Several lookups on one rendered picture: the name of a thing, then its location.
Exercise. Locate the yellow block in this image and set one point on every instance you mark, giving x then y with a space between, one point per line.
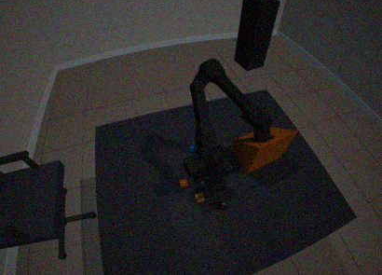
199 197

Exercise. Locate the blue block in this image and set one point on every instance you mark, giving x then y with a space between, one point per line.
191 148

